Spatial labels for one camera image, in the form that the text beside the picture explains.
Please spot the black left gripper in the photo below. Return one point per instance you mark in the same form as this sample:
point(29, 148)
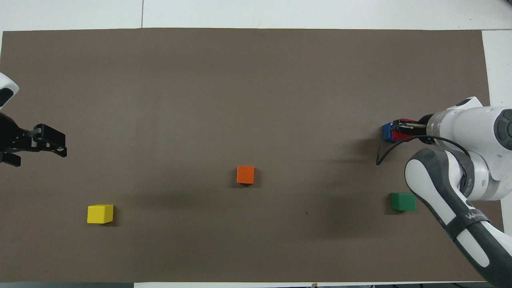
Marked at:
point(10, 138)

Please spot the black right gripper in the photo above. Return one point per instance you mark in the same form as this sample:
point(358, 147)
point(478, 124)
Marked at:
point(426, 130)

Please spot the red wooden block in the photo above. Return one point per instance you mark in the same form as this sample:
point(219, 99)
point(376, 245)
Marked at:
point(400, 137)

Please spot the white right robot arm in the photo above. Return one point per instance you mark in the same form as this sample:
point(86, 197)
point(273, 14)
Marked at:
point(472, 120)

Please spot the blue wooden block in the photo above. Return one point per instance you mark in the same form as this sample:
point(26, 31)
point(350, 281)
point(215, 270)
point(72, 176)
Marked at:
point(386, 132)

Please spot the green wooden block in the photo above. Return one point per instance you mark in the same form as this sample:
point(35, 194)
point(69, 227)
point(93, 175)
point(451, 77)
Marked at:
point(403, 202)

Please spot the yellow wooden block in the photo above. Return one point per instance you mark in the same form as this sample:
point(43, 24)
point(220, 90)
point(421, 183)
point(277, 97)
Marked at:
point(100, 214)

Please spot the orange wooden block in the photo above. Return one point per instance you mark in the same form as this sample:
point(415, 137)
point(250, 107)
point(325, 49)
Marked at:
point(245, 175)

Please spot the brown table mat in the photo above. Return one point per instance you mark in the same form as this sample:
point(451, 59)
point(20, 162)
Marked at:
point(256, 80)

